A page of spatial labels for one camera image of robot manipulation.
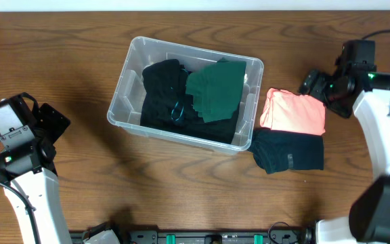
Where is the large black garment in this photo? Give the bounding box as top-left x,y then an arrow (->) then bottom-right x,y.
140,101 -> 239,144

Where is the dark green garment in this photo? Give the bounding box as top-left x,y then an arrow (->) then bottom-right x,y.
184,58 -> 246,123

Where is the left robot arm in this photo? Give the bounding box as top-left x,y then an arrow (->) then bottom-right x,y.
0,92 -> 72,243

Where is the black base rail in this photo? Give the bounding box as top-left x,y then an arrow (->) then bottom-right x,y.
69,230 -> 318,244

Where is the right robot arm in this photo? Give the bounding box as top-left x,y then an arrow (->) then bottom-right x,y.
299,70 -> 390,243

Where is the clear plastic storage bin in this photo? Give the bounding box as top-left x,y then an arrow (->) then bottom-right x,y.
107,36 -> 264,155

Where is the pink garment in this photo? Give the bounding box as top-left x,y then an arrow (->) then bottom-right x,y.
259,88 -> 326,136

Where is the small black garment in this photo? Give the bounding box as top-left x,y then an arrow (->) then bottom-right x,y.
140,59 -> 192,128

